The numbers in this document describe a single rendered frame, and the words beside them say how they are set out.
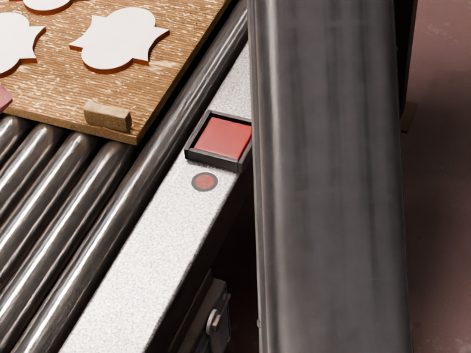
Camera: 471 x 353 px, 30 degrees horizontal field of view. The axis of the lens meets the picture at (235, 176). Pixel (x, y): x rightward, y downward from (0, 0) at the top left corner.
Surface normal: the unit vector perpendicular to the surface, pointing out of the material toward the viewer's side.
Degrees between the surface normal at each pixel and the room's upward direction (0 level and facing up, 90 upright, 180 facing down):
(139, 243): 0
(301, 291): 35
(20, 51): 0
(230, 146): 0
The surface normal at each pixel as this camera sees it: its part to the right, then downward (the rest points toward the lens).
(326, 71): -0.03, -0.09
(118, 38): -0.05, -0.69
